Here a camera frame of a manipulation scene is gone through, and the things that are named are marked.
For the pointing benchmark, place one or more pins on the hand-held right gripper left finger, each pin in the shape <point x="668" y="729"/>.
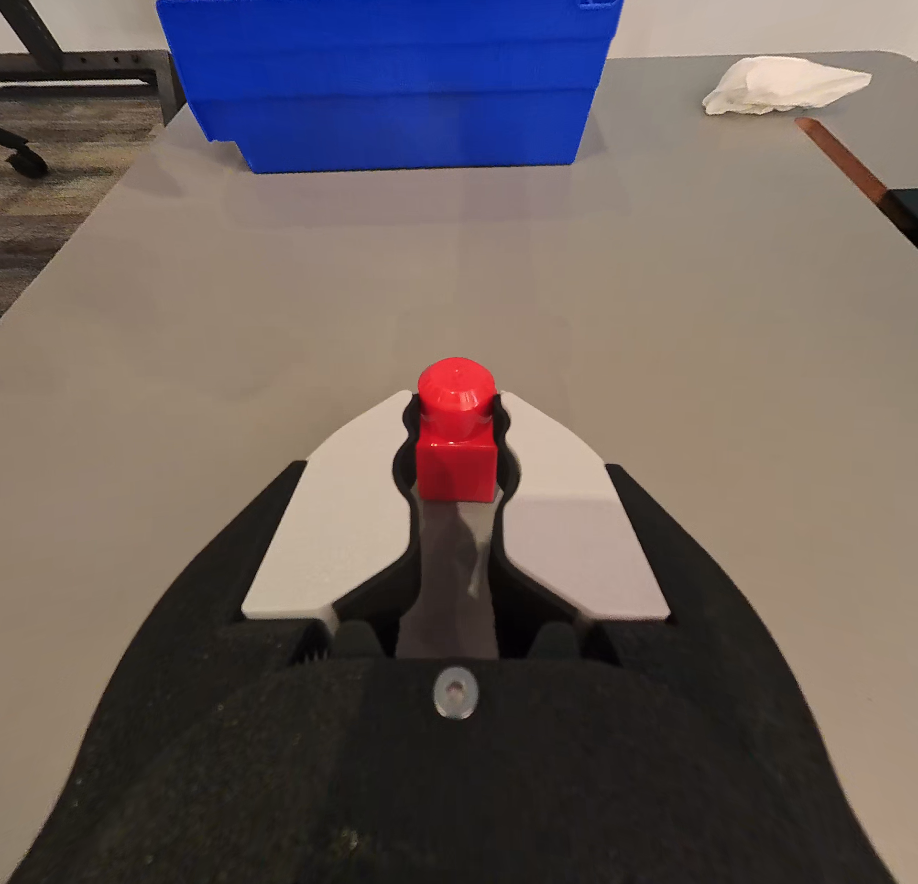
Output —
<point x="330" y="533"/>

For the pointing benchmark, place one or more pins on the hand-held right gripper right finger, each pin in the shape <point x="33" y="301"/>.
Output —
<point x="581" y="533"/>

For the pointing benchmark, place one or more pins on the red mega block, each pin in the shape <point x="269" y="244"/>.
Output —
<point x="456" y="454"/>

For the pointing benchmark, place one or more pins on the dark tablet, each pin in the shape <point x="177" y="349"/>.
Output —
<point x="904" y="213"/>

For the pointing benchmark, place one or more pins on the white cloth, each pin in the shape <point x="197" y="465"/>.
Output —
<point x="782" y="85"/>

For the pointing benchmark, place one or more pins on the blue storage bin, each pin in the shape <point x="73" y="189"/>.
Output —
<point x="402" y="81"/>

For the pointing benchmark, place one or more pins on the black metal table frame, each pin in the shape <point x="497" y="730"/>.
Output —
<point x="86" y="67"/>

